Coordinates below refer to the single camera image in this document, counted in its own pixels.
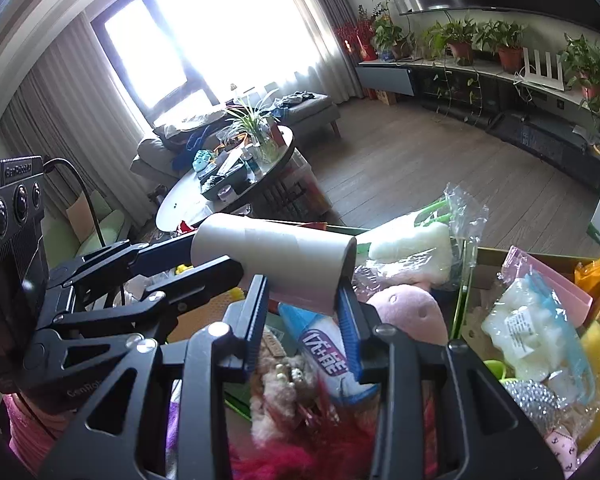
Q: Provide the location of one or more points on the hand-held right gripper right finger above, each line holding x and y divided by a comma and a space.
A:
347, 330

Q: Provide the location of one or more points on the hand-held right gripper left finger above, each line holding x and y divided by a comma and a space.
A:
259, 320

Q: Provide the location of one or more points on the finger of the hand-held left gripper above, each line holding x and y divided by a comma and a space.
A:
195, 282
130, 257

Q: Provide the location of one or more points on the white paper roll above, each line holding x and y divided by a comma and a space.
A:
280, 255

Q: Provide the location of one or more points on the pink feather toy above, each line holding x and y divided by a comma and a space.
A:
320, 455

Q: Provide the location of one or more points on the person's left forearm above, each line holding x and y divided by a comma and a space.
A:
30, 430

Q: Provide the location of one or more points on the blue wet wipes packet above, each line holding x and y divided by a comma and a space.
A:
325, 355

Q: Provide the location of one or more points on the green sofa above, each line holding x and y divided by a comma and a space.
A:
105, 235

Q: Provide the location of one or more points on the pink plush toy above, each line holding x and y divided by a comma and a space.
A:
405, 315

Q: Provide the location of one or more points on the beige cushion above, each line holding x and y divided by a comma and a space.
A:
80, 217

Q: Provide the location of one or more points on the beige plush toy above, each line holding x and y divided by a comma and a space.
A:
280, 390

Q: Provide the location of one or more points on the round coffee table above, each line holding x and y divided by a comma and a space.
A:
190, 200

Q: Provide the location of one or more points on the white sponge in plastic bag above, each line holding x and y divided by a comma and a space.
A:
415, 250

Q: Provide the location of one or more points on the grey sofa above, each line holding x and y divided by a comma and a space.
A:
155, 155

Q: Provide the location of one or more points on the black tray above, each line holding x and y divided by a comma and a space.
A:
230, 180

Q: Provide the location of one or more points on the plastic storage crate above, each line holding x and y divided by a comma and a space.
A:
295, 190

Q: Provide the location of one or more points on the grey curtain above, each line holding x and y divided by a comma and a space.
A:
55, 110

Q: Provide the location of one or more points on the spider plant in glass vase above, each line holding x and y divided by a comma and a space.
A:
252, 130

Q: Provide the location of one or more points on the bag of white cotton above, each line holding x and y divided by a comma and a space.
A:
525, 335

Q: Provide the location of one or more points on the dark framed window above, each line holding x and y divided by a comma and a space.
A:
150, 80

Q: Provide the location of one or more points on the metal scouring ball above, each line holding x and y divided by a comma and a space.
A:
530, 405

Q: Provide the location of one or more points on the grey ottoman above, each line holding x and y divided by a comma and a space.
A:
310, 110

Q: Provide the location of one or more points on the pink envelope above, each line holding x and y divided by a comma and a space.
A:
560, 280

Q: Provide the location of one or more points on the pink ribbon bow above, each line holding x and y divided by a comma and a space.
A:
562, 450

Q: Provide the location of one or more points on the grey flat panel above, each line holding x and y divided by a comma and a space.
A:
385, 79

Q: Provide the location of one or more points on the white sheer curtain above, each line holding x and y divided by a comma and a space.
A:
320, 25

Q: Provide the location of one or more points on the red flower plant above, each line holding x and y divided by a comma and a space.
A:
357, 35

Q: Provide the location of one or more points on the white router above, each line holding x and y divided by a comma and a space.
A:
542, 72

